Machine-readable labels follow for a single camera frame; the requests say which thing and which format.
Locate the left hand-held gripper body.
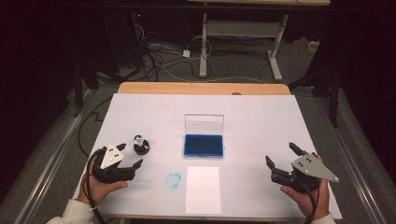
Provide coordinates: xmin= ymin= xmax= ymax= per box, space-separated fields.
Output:
xmin=92 ymin=143 xmax=136 ymax=184

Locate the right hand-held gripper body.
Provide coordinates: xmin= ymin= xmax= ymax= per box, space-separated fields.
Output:
xmin=270 ymin=152 xmax=340 ymax=194

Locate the black round stamp cap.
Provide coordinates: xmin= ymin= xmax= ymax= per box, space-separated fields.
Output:
xmin=133 ymin=142 xmax=151 ymax=156

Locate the person's right hand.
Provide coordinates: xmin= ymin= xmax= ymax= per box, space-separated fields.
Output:
xmin=279 ymin=154 xmax=332 ymax=221

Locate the person's left hand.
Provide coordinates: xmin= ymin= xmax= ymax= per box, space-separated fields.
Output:
xmin=77 ymin=148 xmax=129 ymax=206

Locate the white table cover board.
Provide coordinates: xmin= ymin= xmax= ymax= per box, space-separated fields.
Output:
xmin=66 ymin=92 xmax=344 ymax=221

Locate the black metal stand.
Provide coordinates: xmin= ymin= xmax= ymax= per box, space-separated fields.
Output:
xmin=287 ymin=60 xmax=343 ymax=129
xmin=72 ymin=54 xmax=101 ymax=119

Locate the white paper sheet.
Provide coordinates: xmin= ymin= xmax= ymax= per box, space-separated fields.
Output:
xmin=185 ymin=165 xmax=223 ymax=216

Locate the white plug box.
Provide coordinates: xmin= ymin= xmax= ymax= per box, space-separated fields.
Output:
xmin=307 ymin=39 xmax=321 ymax=53

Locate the right hand-held gripper black cable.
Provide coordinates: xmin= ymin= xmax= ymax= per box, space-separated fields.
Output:
xmin=297 ymin=176 xmax=321 ymax=224

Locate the hand-held gripper black cable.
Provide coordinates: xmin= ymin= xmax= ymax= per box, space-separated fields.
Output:
xmin=297 ymin=176 xmax=321 ymax=224
xmin=84 ymin=150 xmax=107 ymax=224

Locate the left hand-held gripper black cable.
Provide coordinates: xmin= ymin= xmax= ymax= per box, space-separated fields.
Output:
xmin=84 ymin=150 xmax=107 ymax=224

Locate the thin black floor cable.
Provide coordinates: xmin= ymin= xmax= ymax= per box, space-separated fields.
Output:
xmin=77 ymin=97 xmax=114 ymax=159

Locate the metal floor rail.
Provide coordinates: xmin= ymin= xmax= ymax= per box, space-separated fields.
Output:
xmin=314 ymin=96 xmax=389 ymax=224
xmin=11 ymin=89 xmax=96 ymax=224

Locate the tangle of black cables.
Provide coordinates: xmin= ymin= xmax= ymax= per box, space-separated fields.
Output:
xmin=130 ymin=12 xmax=214 ymax=82

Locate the long white floor cable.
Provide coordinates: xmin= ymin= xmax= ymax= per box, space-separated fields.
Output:
xmin=160 ymin=63 xmax=269 ymax=86

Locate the white desk frame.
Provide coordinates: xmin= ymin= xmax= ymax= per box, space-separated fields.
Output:
xmin=186 ymin=0 xmax=332 ymax=83

